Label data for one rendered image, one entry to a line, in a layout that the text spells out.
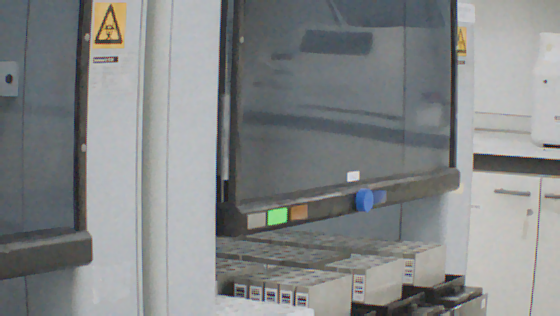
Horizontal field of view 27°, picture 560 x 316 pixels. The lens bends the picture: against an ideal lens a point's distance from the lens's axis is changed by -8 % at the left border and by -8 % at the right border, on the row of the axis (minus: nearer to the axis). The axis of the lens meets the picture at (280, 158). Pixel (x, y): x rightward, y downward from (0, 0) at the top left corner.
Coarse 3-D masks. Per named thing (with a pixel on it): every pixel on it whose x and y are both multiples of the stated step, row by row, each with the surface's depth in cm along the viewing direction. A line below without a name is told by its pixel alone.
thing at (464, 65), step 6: (462, 30) 194; (462, 36) 195; (462, 42) 195; (462, 48) 195; (462, 54) 195; (462, 60) 195; (468, 60) 197; (462, 66) 195; (468, 66) 197; (462, 72) 195; (468, 72) 197; (462, 78) 195; (468, 78) 197; (462, 84) 195; (468, 84) 197; (462, 186) 197; (456, 192) 196; (462, 192) 198
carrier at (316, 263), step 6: (336, 252) 182; (342, 252) 182; (312, 258) 177; (318, 258) 178; (324, 258) 177; (330, 258) 178; (336, 258) 179; (342, 258) 181; (300, 264) 173; (306, 264) 173; (312, 264) 174; (318, 264) 175; (324, 264) 176; (324, 270) 176
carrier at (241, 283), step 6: (264, 270) 167; (270, 270) 167; (276, 270) 167; (282, 270) 167; (240, 276) 161; (246, 276) 162; (252, 276) 162; (258, 276) 162; (234, 282) 161; (240, 282) 160; (246, 282) 160; (234, 288) 161; (240, 288) 160; (246, 288) 160; (240, 294) 160; (246, 294) 160
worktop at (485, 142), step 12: (480, 132) 431; (492, 132) 433; (480, 144) 375; (492, 144) 375; (504, 144) 377; (516, 144) 378; (528, 144) 380; (540, 144) 382; (528, 156) 366; (540, 156) 363; (552, 156) 361
